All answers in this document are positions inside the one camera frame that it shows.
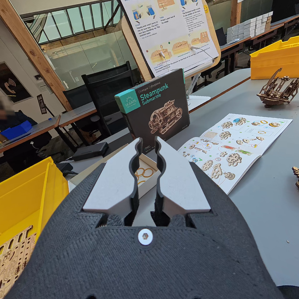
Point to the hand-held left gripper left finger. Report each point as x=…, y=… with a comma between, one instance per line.
x=109, y=186

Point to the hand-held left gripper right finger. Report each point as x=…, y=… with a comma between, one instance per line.
x=184, y=186

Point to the yellow plastic bin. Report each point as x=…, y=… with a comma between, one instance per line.
x=28, y=186
x=273, y=63

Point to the wooden gear assembly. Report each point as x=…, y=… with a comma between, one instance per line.
x=296, y=172

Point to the neighbouring wood-edged desk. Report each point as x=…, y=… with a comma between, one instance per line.
x=77, y=114

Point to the adjoining grey desk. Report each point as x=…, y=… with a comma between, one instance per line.
x=222, y=88

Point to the pile of rubber bands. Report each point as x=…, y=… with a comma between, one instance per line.
x=140, y=174

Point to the white cardboard tray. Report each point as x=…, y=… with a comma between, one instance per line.
x=147, y=186

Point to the black power adapter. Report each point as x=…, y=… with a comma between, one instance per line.
x=91, y=150

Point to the black charger brick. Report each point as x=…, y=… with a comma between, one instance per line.
x=66, y=168

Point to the instruction booklet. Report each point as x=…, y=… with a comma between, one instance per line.
x=233, y=144

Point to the black office chair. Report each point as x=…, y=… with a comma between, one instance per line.
x=105, y=93

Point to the black kit box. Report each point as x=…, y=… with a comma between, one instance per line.
x=163, y=91

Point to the small marker tag poster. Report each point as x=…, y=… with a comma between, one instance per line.
x=41, y=104

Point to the blue plastic bin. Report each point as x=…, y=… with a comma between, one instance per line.
x=16, y=130

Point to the wooden model assembly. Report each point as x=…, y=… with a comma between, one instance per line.
x=275, y=93

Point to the instruction sheet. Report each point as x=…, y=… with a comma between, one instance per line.
x=168, y=35

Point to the stack of white boxes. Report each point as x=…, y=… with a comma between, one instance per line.
x=250, y=28

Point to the wall phone sign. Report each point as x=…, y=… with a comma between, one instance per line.
x=11, y=86

